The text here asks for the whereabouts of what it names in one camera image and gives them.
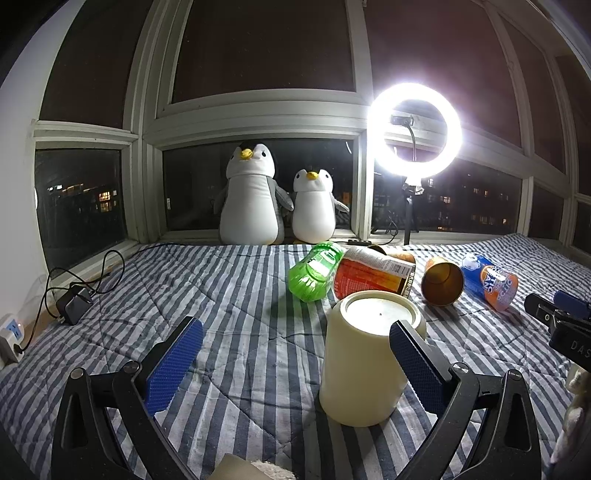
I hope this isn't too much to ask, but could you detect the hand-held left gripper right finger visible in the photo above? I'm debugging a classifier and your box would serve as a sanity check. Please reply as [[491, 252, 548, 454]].
[[389, 320, 543, 480]]

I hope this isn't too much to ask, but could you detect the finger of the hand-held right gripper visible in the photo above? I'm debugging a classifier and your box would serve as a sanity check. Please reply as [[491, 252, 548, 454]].
[[524, 293, 570, 334], [554, 290, 591, 320]]

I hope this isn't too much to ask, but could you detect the white ring light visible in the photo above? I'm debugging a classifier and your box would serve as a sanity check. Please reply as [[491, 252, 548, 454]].
[[367, 83, 464, 179]]

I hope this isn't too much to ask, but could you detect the blue striped blanket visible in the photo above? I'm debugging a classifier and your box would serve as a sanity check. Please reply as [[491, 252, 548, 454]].
[[0, 233, 591, 480]]

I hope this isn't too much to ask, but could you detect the white window frame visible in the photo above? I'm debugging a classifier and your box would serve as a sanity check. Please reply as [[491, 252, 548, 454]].
[[30, 0, 591, 252]]

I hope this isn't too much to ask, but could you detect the black phone holder clip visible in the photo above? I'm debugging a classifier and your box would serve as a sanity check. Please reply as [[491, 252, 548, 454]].
[[390, 113, 420, 163]]

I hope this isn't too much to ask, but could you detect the black adapter cable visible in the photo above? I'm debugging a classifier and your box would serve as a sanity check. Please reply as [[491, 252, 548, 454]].
[[17, 249, 126, 357]]

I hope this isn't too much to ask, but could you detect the large penguin plush toy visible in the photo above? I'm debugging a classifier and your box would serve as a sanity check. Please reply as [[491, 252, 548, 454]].
[[213, 142, 295, 246]]

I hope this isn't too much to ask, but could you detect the gold metal cup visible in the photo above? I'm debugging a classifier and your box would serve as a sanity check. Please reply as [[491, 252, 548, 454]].
[[420, 256, 465, 308]]

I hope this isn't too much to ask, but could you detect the green plastic bottle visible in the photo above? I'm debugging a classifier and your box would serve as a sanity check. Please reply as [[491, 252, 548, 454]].
[[288, 241, 346, 303]]

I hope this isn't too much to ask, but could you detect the black tripod stand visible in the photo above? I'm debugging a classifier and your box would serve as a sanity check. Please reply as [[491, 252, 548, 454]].
[[401, 178, 424, 247]]

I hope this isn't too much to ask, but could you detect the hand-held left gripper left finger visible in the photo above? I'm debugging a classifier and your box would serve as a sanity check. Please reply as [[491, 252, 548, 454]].
[[51, 316, 204, 480]]

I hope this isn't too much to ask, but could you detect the black power adapter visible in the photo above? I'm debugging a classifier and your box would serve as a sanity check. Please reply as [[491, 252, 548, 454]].
[[56, 285, 93, 326]]

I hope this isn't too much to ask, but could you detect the orange labelled can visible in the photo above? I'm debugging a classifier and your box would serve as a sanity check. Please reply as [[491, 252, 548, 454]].
[[333, 246, 417, 301]]

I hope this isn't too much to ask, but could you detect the black ring light cable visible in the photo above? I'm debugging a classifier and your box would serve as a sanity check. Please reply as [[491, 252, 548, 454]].
[[372, 208, 403, 245]]

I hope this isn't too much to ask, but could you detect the brown paper cup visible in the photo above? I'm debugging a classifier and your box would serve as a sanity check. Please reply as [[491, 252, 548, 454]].
[[368, 244, 417, 265]]

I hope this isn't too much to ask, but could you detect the person's right forearm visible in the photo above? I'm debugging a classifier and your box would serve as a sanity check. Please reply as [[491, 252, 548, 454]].
[[549, 362, 591, 480]]

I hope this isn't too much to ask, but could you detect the cream plastic cup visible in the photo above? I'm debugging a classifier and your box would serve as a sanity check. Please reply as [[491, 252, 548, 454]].
[[320, 291, 428, 428]]

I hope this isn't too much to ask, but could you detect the small penguin plush toy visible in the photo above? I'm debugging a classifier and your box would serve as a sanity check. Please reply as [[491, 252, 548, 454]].
[[291, 168, 350, 244]]

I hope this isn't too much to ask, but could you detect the white power strip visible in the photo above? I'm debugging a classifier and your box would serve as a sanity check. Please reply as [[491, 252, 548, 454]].
[[0, 314, 27, 370]]

